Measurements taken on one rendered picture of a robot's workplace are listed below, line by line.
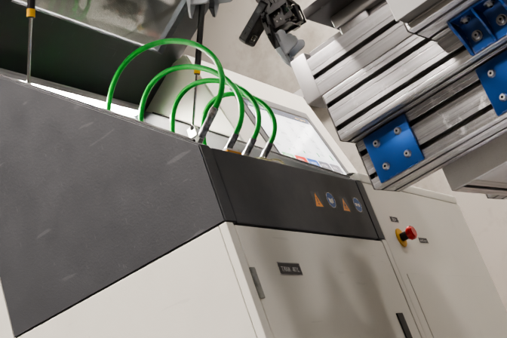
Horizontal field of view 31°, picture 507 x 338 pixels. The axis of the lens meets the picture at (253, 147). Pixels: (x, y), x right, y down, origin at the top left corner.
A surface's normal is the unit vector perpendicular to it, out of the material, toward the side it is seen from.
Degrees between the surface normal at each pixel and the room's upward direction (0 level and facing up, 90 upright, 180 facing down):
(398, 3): 90
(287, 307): 90
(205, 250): 90
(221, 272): 90
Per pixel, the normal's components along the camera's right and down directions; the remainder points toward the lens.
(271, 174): 0.78, -0.46
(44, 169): -0.54, -0.13
